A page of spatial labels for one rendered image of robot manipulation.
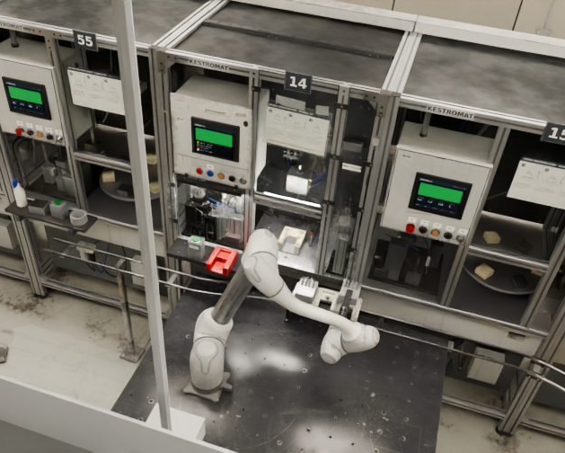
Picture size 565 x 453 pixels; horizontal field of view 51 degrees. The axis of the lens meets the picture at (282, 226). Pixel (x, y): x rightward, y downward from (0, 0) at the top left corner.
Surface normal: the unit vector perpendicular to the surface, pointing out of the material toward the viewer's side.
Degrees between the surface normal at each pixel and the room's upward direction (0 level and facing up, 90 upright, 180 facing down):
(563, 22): 90
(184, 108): 90
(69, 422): 90
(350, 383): 0
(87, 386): 0
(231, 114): 90
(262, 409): 0
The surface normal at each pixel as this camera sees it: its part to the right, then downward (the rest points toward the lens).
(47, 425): -0.30, 0.59
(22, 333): 0.07, -0.77
